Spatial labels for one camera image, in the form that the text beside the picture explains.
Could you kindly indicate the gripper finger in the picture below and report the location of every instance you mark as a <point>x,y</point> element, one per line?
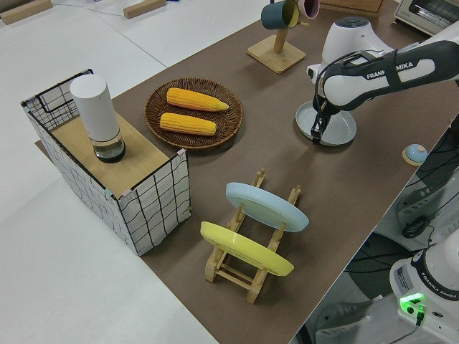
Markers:
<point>316,132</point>
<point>325,120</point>

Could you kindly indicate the gray plate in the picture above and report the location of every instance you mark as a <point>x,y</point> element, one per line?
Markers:
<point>340,125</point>

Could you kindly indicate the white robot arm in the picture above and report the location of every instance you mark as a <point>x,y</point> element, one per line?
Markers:
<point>358,89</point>

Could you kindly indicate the light blue plate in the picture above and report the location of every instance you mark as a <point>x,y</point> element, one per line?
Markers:
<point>265,208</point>

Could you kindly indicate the yellow plate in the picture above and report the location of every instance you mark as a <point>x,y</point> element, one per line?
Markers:
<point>247,251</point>

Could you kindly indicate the wooden plate rack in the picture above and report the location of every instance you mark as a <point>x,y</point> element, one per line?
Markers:
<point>218,272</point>

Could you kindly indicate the brown table mat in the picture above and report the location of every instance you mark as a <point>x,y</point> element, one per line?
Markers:
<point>251,161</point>

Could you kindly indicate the wooden mug stand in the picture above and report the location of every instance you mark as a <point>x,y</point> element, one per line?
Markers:
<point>276,57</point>

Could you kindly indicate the blue call bell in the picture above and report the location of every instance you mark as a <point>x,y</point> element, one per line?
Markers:
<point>414,152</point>

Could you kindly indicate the pink mug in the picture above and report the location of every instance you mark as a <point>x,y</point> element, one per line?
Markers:
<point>310,7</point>

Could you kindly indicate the dark teal mug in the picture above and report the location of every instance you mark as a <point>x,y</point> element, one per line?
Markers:
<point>272,16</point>

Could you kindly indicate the wooden drawer box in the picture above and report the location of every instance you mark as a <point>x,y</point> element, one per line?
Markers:
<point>351,5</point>

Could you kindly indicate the yellow corn cob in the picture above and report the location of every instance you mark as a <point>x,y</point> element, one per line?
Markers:
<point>187,124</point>
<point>197,99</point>

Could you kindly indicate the small pink clip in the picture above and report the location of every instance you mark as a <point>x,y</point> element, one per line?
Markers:
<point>127,194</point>
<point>181,154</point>

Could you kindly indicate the white toaster oven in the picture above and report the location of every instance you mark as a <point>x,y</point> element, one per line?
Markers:
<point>423,14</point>

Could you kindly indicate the brown wicker basket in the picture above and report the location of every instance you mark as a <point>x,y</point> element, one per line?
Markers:
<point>152,114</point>

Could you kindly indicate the light wooden board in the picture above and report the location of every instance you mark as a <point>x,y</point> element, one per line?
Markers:
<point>143,157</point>

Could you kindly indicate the light wooden block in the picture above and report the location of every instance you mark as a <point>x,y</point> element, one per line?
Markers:
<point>143,7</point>
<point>25,10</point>

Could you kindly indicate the small teal clip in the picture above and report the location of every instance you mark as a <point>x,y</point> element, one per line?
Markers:
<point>108,192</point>

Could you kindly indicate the white cylinder with glass base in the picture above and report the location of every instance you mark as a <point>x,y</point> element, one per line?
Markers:
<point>95,107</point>

